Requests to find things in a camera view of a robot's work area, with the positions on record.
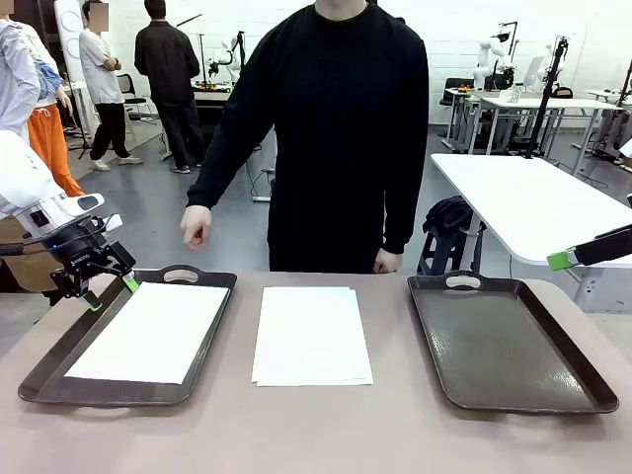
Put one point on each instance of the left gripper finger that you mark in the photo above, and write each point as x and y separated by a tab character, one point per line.
123	261
74	287

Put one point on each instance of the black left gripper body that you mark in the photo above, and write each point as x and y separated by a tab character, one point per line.
81	247

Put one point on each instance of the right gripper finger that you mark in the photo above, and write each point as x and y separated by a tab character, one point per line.
602	249
617	233

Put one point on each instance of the person left forearm black sleeve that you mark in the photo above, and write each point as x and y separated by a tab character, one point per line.
402	212

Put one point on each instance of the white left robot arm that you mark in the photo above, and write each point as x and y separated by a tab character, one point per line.
24	173

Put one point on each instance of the person right forearm black sleeve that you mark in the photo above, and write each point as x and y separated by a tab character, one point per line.
212	173

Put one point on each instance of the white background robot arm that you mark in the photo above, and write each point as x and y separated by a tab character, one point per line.
486	54
549	64
232	54

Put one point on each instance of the person right hand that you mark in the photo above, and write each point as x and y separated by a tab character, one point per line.
196	227

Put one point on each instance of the person left hand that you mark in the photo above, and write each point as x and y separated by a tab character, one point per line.
387	261

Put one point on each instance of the tan brown apron cloth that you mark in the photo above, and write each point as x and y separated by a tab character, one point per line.
24	271

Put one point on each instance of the large white table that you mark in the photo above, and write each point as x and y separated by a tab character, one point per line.
518	207

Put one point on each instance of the brown plastic tray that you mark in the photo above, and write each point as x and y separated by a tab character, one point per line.
123	393
494	345

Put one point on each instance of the long white background table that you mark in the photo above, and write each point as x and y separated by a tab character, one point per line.
543	102

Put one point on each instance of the black tripod pole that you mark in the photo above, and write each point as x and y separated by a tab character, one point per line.
545	99

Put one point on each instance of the black bag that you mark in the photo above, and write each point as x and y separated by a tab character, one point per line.
449	212

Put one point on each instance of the black mesh chair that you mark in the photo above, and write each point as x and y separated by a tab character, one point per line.
126	84

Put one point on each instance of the black step stool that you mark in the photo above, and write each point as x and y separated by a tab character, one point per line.
429	252

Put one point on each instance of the white patterned bag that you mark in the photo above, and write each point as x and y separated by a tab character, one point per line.
511	95

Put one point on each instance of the figure in pale shirt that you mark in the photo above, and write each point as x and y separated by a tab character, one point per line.
17	84

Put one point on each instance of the man in white t-shirt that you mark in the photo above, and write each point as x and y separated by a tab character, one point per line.
99	69

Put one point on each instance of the white backed monitor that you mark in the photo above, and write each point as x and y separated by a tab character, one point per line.
533	71

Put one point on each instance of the background robot desk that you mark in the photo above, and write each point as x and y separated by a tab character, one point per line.
212	96

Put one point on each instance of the tall white tower unit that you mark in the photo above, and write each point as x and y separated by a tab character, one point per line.
68	49

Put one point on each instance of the man in black jacket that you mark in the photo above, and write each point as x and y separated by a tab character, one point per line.
165	64

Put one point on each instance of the small white background table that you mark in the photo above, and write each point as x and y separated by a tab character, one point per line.
461	91

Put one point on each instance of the thin black lamp stand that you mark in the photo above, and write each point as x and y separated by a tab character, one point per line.
202	59

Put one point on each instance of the black office chair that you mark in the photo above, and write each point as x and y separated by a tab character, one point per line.
456	86

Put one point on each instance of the person in black sweater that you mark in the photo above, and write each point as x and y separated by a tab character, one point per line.
340	148

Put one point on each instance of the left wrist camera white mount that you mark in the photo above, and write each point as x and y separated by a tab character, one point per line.
113	222

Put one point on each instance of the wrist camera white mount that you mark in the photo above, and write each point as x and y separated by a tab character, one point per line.
113	222
627	148

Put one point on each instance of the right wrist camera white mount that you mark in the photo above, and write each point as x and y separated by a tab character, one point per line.
627	148

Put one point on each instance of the black camera boom stand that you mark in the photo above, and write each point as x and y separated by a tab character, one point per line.
511	34

